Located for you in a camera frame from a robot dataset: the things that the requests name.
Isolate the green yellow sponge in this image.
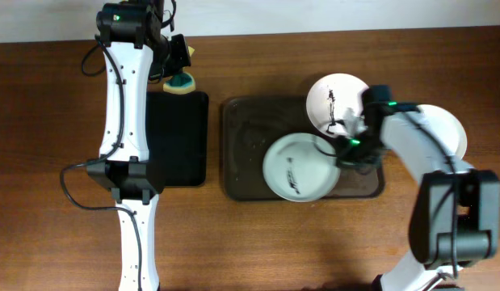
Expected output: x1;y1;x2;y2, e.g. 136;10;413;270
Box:
159;46;195;95

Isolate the white plate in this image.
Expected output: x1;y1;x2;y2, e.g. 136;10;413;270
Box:
263;133;341;202
418;104;468;158
305;73;369;137

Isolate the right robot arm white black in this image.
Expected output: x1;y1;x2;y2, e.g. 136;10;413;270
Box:
335;85;500;291

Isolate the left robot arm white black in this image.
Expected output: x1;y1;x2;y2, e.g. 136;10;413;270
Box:
85;1;191;290

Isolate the black plastic tray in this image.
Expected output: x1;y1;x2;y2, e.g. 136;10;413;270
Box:
146;91;209;188

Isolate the brown serving tray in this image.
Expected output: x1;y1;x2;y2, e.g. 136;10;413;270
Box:
222;97;385;201

